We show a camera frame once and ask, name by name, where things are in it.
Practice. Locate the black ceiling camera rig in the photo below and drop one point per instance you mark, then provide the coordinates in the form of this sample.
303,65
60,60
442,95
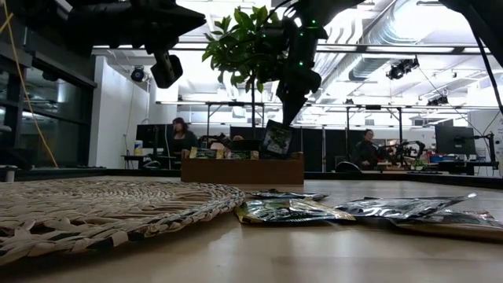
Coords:
402,67
438,100

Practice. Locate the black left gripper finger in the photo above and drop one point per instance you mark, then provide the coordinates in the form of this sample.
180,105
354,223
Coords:
177,17

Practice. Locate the round woven straw placemat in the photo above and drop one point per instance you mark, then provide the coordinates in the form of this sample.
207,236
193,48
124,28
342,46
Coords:
118,204

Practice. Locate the black background station frame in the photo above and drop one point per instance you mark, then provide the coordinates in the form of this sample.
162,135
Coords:
236,104
373,107

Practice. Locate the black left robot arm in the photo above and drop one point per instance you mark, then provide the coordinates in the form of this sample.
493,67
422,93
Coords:
31,12

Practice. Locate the white plastic bottle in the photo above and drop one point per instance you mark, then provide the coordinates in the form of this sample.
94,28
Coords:
138,147

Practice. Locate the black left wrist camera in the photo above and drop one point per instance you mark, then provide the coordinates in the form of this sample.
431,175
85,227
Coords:
167,68

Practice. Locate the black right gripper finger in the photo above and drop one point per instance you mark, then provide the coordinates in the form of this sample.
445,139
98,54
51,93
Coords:
292,110

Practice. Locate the black office chair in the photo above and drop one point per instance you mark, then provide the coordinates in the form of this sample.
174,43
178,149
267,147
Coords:
347,167

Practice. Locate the black background robot arm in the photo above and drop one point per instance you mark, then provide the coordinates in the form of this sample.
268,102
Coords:
408,151

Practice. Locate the person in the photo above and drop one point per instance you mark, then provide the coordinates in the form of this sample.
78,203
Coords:
365,151
182,137

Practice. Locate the black computer monitor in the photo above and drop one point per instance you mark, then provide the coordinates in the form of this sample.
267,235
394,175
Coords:
455,139
153,135

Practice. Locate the dome security camera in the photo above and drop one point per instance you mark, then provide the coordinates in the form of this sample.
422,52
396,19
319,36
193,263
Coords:
137,74

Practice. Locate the blue storage bin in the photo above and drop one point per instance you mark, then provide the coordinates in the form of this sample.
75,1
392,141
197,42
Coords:
442,158

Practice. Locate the green potted plant black pot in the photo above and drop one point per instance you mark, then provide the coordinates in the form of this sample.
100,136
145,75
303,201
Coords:
236,47

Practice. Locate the black aluminium table frame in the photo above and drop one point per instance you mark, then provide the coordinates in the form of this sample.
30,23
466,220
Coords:
98,172

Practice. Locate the brown wooden three-compartment box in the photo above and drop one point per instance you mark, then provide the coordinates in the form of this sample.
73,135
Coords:
236,173

